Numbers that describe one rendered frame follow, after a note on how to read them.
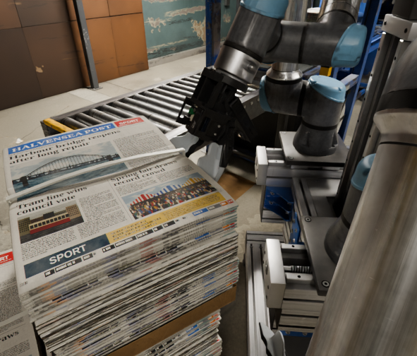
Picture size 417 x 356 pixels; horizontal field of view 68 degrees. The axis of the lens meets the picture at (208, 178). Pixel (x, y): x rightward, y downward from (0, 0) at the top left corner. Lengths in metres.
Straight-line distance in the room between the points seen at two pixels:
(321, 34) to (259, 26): 0.14
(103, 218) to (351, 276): 0.31
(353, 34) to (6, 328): 0.79
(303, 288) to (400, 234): 0.52
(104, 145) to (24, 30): 3.72
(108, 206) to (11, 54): 3.85
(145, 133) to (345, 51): 0.40
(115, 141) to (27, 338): 0.37
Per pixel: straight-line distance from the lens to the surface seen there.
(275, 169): 1.11
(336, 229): 0.72
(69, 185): 0.53
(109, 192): 0.49
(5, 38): 4.23
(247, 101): 1.59
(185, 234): 0.42
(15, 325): 0.68
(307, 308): 0.80
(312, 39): 0.65
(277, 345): 0.52
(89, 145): 0.63
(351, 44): 0.65
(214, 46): 2.41
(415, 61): 0.26
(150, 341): 0.56
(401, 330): 0.26
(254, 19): 0.57
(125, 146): 0.61
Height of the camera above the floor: 1.34
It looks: 34 degrees down
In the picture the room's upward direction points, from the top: straight up
